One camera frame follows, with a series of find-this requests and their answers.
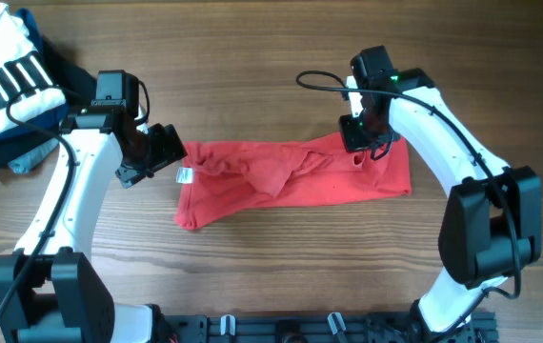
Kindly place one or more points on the white black printed folded shirt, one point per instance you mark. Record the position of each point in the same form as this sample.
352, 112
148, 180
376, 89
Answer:
25, 83

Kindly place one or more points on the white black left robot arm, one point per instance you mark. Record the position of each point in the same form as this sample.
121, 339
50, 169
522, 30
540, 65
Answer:
49, 291

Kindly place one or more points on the red soccer t-shirt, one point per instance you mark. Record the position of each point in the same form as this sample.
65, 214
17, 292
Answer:
226, 177

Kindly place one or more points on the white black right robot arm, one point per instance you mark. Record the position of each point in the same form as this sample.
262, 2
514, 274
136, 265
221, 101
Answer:
492, 224

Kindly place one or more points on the grey folded shirt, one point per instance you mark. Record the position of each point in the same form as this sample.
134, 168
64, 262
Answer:
25, 163

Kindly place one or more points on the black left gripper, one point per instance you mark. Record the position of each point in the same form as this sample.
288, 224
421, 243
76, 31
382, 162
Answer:
169, 150

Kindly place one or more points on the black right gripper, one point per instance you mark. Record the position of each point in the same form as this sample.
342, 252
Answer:
352, 142

